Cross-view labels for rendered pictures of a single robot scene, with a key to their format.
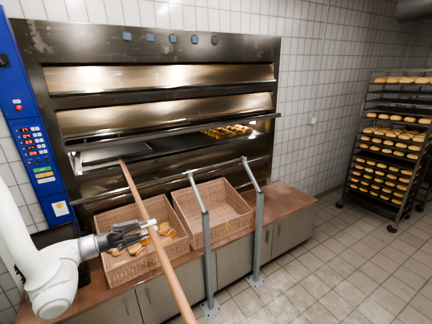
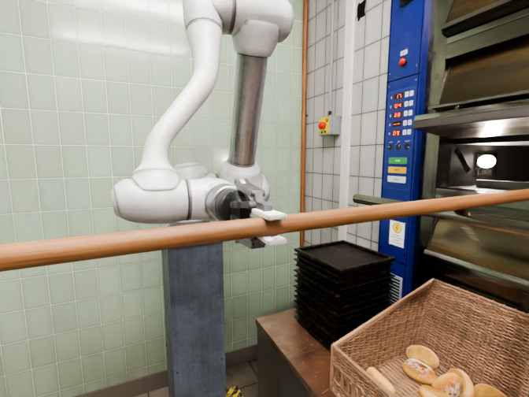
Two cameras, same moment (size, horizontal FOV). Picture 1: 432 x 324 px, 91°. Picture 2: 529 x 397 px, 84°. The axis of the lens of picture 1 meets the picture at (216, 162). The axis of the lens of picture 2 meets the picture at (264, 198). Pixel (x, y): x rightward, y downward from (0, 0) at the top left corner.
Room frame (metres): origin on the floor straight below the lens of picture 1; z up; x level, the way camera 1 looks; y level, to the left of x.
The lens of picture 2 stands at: (0.80, -0.15, 1.29)
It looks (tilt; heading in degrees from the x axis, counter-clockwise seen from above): 8 degrees down; 95
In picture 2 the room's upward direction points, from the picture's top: straight up
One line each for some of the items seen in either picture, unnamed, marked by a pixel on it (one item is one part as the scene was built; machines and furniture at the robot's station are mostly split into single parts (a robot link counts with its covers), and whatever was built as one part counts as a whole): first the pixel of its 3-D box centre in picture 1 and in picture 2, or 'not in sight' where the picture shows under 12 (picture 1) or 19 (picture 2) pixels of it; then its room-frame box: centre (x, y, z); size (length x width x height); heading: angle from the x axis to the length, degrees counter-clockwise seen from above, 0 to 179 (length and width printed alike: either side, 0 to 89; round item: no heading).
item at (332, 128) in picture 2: not in sight; (329, 126); (1.01, 1.48, 1.46); 0.10 x 0.07 x 0.10; 120
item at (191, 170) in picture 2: not in sight; (191, 190); (0.43, 0.95, 1.17); 0.18 x 0.16 x 0.22; 24
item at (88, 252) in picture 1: (89, 247); (227, 204); (0.66, 0.51, 1.19); 0.09 x 0.06 x 0.09; 28
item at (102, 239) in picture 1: (110, 240); (237, 209); (0.69, 0.44, 1.18); 0.09 x 0.07 x 0.08; 118
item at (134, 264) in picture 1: (141, 233); (473, 384); (1.27, 0.57, 0.72); 0.56 x 0.49 x 0.28; 121
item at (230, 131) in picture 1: (222, 128); not in sight; (2.46, -0.09, 1.21); 0.61 x 0.48 x 0.06; 30
